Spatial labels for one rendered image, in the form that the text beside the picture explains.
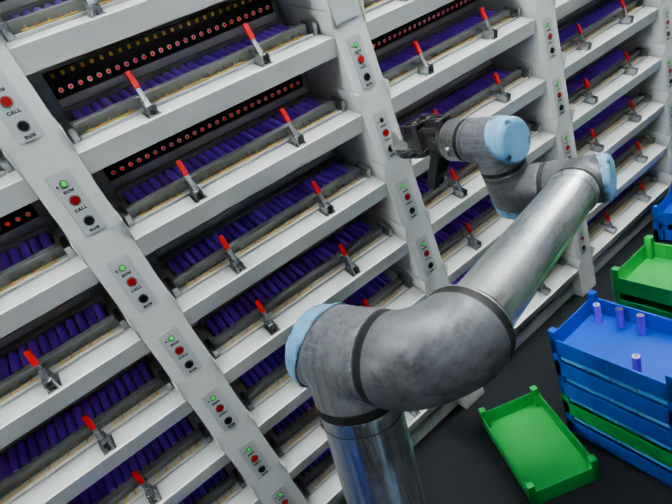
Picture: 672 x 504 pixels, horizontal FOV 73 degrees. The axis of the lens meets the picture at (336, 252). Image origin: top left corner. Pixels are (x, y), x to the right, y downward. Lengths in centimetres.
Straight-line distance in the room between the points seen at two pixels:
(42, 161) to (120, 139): 14
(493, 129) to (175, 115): 62
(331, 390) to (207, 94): 67
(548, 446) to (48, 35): 158
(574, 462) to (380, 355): 113
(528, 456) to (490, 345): 109
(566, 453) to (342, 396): 110
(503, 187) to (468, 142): 12
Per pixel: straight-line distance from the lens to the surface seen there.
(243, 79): 104
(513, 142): 94
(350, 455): 63
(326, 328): 56
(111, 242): 99
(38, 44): 98
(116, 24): 100
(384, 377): 50
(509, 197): 99
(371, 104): 119
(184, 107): 100
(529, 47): 169
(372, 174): 125
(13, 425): 111
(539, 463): 157
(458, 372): 50
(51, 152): 97
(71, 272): 100
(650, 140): 244
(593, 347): 140
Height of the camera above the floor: 129
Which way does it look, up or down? 25 degrees down
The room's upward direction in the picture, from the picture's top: 24 degrees counter-clockwise
